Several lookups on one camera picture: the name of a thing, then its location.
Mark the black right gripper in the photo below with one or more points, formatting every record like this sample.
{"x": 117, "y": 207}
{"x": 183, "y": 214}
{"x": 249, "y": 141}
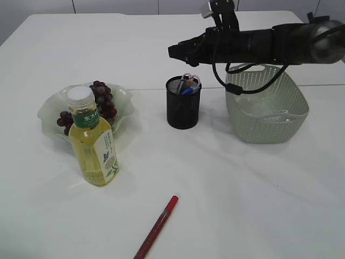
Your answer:
{"x": 216, "y": 46}

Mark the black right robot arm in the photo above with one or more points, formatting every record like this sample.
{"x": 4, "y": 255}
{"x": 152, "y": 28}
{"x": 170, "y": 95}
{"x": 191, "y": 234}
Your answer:
{"x": 292, "y": 44}

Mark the pink scissors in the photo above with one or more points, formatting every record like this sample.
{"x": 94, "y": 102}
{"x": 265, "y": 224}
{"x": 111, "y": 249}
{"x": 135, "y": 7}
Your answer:
{"x": 195, "y": 78}

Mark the purple grape bunch with leaves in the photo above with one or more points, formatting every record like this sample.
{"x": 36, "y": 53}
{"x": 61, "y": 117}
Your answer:
{"x": 103, "y": 99}

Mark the red marker pen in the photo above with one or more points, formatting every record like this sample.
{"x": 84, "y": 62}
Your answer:
{"x": 156, "y": 229}

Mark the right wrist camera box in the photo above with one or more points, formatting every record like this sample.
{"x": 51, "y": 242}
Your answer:
{"x": 223, "y": 14}

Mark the light green wavy plate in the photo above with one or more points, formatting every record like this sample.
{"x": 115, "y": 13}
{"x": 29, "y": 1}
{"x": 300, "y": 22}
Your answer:
{"x": 56, "y": 103}

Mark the green plastic basket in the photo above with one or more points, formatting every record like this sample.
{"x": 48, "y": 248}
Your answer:
{"x": 274, "y": 128}

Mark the black mesh pen holder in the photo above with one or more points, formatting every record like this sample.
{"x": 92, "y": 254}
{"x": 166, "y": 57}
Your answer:
{"x": 182, "y": 109}

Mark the silver marker pen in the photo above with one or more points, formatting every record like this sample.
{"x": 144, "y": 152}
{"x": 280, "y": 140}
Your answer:
{"x": 180, "y": 85}

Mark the clear plastic sheet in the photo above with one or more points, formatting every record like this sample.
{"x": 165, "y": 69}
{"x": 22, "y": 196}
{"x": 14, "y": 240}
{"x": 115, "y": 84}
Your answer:
{"x": 258, "y": 106}

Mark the yellow tea bottle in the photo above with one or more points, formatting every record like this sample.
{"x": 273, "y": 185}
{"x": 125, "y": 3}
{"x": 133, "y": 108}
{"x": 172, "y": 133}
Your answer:
{"x": 91, "y": 137}

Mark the blue scissors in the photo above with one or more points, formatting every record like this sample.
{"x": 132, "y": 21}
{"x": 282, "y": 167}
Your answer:
{"x": 190, "y": 90}

